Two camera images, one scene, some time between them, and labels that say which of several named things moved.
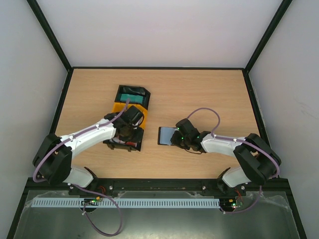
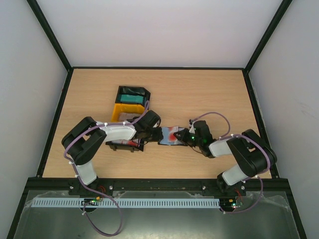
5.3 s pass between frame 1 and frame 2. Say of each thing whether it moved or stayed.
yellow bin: stayed
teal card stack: stayed
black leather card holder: stayed
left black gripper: moved
